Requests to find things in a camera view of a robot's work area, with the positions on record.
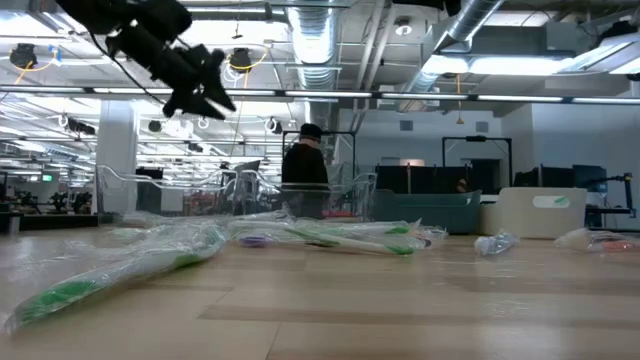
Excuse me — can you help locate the silver round air duct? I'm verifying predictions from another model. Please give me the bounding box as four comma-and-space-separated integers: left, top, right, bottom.
399, 0, 505, 96
285, 0, 347, 169

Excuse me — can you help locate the black monitor row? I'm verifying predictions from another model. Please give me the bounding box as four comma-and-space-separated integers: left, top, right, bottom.
513, 164, 609, 194
374, 163, 496, 195

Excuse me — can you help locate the black ceiling-mounted camera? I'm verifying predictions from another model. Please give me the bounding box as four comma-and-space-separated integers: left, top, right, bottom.
228, 47, 254, 74
8, 42, 40, 70

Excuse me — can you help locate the purple white toothbrush in wrapper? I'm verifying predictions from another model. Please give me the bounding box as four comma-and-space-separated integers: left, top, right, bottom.
238, 234, 275, 250
412, 224, 449, 250

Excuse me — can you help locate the clear plastic bin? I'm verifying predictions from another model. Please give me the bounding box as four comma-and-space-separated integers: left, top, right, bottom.
95, 163, 380, 224

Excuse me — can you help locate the teal plastic bin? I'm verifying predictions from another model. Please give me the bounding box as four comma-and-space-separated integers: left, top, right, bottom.
370, 188, 484, 235

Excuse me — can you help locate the white plastic bin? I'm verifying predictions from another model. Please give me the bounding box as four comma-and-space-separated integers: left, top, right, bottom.
480, 185, 588, 239

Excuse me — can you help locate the blue white toothbrush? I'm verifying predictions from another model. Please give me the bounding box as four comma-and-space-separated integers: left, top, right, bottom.
473, 229, 522, 258

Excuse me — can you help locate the white building pillar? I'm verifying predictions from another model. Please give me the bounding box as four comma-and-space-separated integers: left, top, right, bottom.
95, 99, 139, 215

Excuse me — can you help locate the black background equipment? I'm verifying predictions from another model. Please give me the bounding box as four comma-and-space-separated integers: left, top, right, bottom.
47, 190, 94, 215

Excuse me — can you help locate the black background stand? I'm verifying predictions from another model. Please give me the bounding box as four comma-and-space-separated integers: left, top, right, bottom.
582, 172, 637, 219

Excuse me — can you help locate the black bench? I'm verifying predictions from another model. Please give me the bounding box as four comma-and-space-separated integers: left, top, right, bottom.
0, 213, 101, 232

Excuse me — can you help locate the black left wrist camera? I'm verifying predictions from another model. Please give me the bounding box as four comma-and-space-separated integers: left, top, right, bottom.
134, 0, 194, 45

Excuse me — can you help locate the black cabinet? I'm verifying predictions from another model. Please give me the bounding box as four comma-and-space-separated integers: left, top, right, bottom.
135, 167, 165, 216

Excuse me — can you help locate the long ceiling light rail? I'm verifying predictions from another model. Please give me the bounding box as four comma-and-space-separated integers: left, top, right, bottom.
0, 84, 640, 106

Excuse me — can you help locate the black camera cable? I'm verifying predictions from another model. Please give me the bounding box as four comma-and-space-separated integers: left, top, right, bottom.
89, 33, 167, 106

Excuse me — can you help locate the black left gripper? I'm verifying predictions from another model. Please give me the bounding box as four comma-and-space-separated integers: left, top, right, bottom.
107, 24, 237, 122

